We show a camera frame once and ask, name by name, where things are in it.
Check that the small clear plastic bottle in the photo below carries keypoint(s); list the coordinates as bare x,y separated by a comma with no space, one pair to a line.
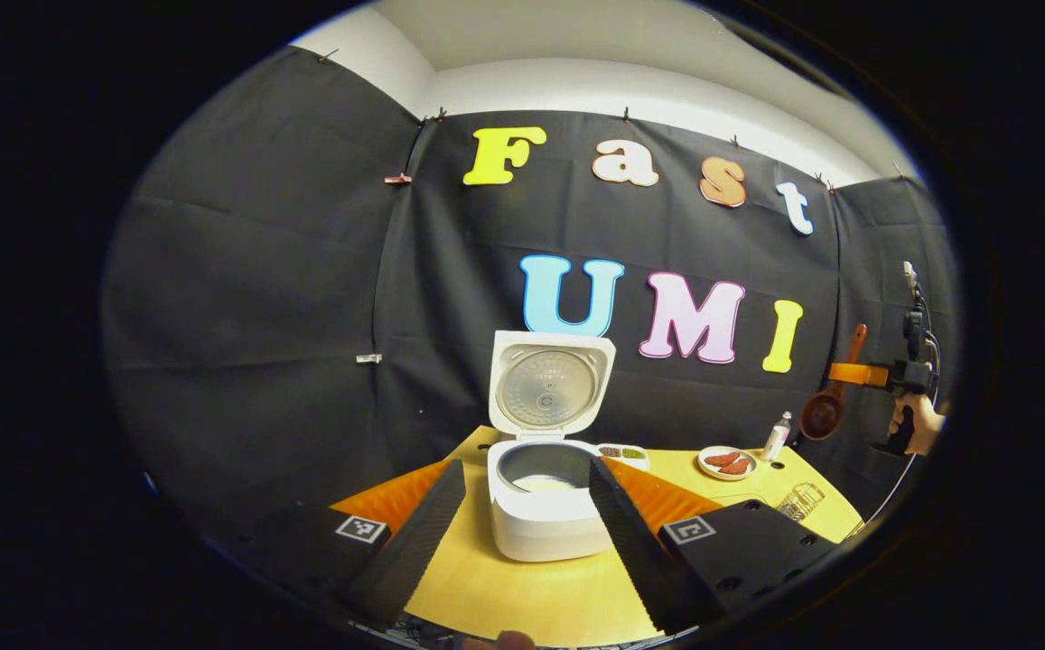
776,441

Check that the white round plate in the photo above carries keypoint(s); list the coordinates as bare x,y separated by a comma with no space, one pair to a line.
704,469

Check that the white divided seasoning dish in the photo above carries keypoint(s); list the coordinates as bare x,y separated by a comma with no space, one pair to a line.
623,454

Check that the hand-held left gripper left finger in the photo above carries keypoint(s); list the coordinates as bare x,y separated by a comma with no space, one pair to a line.
409,542

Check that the reddish brown meat piece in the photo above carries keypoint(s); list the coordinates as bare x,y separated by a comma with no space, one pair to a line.
721,459
735,467

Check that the pink cloth clip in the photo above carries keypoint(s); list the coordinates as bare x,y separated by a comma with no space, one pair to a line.
397,179

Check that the brown wooden spoon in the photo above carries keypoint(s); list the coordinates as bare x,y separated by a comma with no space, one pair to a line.
822,415

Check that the black backdrop cloth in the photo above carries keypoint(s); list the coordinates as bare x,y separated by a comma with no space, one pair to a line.
260,298

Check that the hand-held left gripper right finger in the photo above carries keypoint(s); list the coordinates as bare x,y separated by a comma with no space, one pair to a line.
639,560

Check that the white rice cooker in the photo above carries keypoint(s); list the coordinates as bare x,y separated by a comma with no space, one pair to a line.
531,533

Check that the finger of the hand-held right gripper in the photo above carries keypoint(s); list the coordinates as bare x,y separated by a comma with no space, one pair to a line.
856,374

